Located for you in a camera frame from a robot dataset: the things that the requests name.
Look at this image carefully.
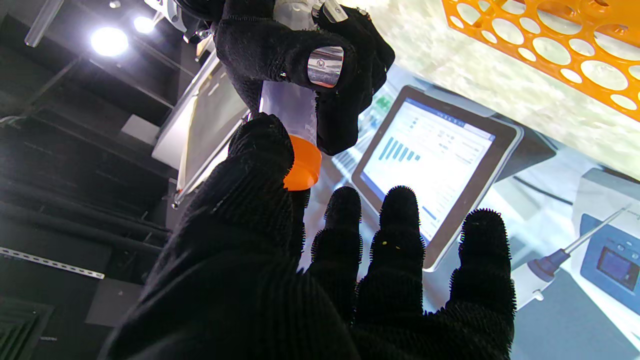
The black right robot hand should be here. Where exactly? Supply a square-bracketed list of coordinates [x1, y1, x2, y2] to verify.
[212, 0, 396, 156]

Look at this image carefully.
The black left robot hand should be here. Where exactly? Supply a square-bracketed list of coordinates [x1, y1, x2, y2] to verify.
[100, 112, 517, 360]

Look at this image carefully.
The clear plastic test tube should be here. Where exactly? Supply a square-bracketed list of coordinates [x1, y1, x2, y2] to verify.
[260, 0, 321, 143]

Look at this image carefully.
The orange screw cap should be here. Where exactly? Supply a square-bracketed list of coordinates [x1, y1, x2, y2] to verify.
[282, 134, 322, 192]

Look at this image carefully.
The orange plastic test tube rack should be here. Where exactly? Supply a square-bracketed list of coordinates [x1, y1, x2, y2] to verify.
[441, 0, 640, 123]

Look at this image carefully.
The white framed panel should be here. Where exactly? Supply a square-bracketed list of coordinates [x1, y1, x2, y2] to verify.
[151, 50, 251, 206]

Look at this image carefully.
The printed laboratory backdrop poster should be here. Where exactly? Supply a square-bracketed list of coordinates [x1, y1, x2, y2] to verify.
[300, 65, 640, 360]

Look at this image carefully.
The black ventilation grille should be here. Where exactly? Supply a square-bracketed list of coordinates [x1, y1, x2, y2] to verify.
[0, 297, 55, 360]

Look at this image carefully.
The perforated metal rail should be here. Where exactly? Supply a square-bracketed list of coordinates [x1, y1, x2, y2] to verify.
[0, 246, 106, 280]

